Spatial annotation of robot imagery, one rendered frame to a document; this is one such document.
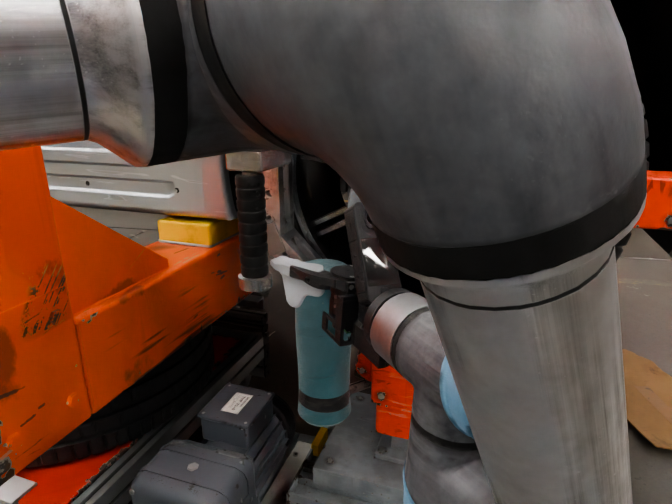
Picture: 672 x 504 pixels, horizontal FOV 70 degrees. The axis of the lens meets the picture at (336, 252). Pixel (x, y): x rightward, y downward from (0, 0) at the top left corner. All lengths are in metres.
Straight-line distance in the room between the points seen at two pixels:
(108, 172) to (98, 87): 0.95
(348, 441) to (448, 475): 0.75
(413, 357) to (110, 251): 0.55
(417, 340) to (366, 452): 0.76
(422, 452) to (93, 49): 0.38
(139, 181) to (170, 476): 0.59
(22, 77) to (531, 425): 0.23
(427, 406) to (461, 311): 0.25
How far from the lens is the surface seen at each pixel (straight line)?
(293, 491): 1.19
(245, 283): 0.62
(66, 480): 1.16
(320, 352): 0.73
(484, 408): 0.23
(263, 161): 0.58
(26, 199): 0.70
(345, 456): 1.15
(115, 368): 0.86
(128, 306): 0.85
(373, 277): 0.51
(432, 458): 0.45
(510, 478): 0.27
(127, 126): 0.21
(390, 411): 0.90
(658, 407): 1.97
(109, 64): 0.20
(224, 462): 0.89
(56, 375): 0.77
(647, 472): 1.68
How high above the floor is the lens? 0.99
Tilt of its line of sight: 18 degrees down
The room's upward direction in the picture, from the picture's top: straight up
